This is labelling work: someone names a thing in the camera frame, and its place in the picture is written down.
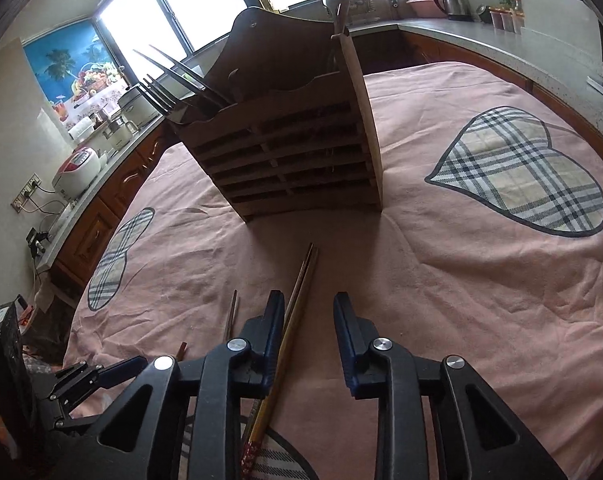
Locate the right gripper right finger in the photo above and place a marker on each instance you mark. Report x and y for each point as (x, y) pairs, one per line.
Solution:
(477, 435)

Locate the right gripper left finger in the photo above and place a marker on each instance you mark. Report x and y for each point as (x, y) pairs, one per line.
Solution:
(174, 410)

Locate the red-tipped wooden chopstick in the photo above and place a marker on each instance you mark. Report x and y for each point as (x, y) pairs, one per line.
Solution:
(227, 332)

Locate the light wooden chopstick pair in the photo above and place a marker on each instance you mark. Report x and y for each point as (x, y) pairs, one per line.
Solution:
(262, 411)

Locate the long dark chopstick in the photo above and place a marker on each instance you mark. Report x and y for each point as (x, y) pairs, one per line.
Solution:
(188, 79)

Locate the pink patterned tablecloth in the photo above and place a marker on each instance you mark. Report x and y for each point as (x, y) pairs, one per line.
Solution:
(489, 245)

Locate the pink white rice cooker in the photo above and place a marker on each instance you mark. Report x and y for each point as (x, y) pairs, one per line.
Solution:
(77, 173)

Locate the small white blender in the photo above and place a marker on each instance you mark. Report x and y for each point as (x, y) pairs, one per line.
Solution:
(119, 131)

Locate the white electric pot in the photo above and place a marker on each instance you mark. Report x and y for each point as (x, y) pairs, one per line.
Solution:
(136, 108)

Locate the tropical fruit poster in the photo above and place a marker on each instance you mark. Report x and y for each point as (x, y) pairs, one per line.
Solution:
(76, 72)

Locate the wooden utensil holder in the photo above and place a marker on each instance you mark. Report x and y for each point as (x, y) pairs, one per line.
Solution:
(284, 121)

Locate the lower wooden cabinets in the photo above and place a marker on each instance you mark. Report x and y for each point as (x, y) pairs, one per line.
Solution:
(559, 75)

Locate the condiment bottles group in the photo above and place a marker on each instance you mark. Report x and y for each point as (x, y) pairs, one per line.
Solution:
(508, 15)

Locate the stainless electric kettle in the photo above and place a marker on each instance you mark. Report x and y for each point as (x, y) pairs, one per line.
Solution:
(456, 10)

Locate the wall power outlet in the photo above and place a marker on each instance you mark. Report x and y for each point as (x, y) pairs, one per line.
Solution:
(31, 186)

